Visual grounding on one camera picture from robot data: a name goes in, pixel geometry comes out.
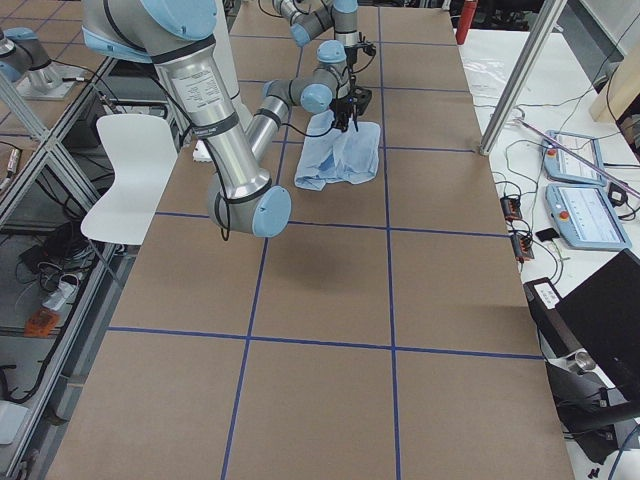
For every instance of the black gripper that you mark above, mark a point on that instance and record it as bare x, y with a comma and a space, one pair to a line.
351, 54
343, 106

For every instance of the light blue button shirt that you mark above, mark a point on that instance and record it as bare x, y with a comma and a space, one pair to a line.
330, 156

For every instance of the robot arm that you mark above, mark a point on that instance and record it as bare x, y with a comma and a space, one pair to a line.
339, 16
187, 43

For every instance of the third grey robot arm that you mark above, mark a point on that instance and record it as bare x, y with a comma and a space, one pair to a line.
26, 63

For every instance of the red cylinder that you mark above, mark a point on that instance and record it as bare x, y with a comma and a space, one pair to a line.
465, 20

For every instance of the white chair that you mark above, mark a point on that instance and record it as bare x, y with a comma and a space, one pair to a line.
142, 152

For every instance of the upper blue teach pendant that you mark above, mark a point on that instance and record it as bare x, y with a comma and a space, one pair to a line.
563, 167

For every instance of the blue teach pendant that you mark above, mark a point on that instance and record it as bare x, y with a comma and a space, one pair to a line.
563, 167
584, 217

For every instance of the lower blue teach pendant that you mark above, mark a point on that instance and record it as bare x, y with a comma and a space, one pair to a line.
584, 217

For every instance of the black laptop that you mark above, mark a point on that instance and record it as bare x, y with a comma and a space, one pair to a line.
603, 315

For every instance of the orange box on floor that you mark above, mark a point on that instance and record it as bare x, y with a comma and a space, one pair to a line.
41, 323

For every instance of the black monitor stand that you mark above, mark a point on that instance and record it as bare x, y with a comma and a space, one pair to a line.
598, 418

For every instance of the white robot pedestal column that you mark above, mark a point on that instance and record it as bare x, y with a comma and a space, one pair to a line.
215, 105

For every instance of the aluminium frame post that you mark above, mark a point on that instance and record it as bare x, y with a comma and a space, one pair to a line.
533, 46

